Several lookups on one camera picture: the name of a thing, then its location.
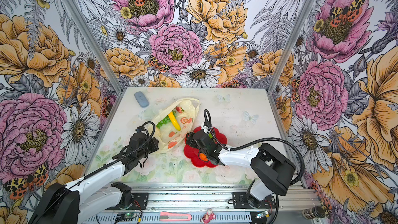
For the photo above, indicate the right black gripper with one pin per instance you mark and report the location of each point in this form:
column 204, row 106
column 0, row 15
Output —
column 190, row 141

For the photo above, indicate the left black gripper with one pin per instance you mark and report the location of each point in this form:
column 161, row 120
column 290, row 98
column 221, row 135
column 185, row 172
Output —
column 154, row 146

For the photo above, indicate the fake orange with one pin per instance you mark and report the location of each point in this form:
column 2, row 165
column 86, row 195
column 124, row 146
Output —
column 203, row 157

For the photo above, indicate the red flower-shaped plate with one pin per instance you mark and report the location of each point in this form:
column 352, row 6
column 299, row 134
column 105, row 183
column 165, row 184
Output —
column 195, row 155

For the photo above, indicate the cream printed plastic bag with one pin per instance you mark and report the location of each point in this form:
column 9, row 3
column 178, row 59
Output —
column 168, row 137

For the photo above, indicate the fake small strawberry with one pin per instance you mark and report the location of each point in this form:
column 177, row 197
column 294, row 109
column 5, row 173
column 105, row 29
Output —
column 179, row 109

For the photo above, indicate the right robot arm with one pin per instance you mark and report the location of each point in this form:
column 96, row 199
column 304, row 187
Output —
column 273, row 169

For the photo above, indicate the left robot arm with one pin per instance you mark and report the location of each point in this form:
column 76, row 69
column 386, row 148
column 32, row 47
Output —
column 78, row 200

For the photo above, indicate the fake yellow banana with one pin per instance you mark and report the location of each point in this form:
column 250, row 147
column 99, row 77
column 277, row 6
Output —
column 174, row 121

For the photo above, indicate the fake green grapes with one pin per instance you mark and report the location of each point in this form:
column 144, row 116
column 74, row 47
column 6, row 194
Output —
column 166, row 120

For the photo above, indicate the blue-grey eraser block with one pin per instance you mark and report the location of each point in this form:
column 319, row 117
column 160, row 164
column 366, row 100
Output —
column 141, row 99

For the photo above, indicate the green circuit board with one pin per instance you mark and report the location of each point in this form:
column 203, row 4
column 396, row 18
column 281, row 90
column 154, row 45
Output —
column 126, row 217

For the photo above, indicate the pink utility knife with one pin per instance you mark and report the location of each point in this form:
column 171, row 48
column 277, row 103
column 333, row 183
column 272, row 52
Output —
column 174, row 217

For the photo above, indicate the small pink figurine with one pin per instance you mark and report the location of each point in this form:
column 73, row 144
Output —
column 208, row 217

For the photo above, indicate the dark cylindrical can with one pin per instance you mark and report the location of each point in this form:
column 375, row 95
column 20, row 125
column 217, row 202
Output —
column 314, row 212

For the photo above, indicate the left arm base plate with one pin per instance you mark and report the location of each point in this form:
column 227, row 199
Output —
column 137, row 201

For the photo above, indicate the aluminium frame rail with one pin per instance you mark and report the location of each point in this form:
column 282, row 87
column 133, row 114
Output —
column 196, row 199

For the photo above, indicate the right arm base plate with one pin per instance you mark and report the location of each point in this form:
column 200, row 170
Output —
column 242, row 200

